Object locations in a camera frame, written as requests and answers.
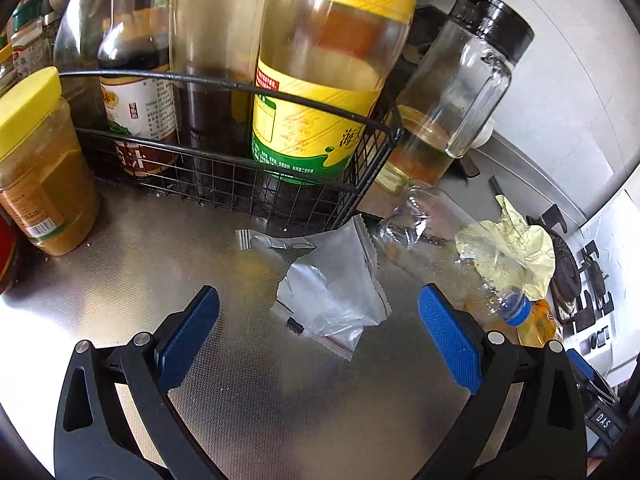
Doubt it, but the yellow lid sauce jar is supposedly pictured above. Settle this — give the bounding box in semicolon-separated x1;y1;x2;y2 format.
1;66;100;257

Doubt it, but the red tin can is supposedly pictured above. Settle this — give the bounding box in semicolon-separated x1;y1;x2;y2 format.
0;209;20;295

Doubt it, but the glass oil jar black lid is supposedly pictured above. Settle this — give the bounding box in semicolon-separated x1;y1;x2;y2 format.
376;0;535;193

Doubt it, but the orange sulfur soap wrapper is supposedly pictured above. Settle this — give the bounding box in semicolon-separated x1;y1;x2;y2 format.
516;299;563;348

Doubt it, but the yellow label vinegar bottle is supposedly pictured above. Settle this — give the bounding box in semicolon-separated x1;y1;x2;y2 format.
252;0;416;179

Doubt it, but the tall clear sauce bottle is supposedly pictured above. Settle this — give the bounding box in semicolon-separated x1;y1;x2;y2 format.
170;0;266;157

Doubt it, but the crushed clear water bottle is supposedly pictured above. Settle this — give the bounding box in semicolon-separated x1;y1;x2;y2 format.
373;181;532;327

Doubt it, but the silver foil packet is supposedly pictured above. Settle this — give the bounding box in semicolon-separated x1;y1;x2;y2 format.
235;214;392;361

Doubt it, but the green cap spice jar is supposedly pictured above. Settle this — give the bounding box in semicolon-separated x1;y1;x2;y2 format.
11;0;51;79

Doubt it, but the yellow paper wrapper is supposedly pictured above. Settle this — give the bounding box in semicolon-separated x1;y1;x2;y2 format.
454;194;555;301

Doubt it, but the steel pot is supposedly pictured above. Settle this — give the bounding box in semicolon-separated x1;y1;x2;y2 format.
52;0;111;129

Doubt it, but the dark soy sauce bottle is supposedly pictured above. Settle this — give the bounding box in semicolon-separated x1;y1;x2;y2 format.
98;0;178;182

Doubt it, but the near gas burner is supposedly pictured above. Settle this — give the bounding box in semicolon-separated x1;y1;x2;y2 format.
526;204;614;358

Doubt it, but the black wire rack basket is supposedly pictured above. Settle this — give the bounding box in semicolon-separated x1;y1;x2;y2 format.
76;70;402;233

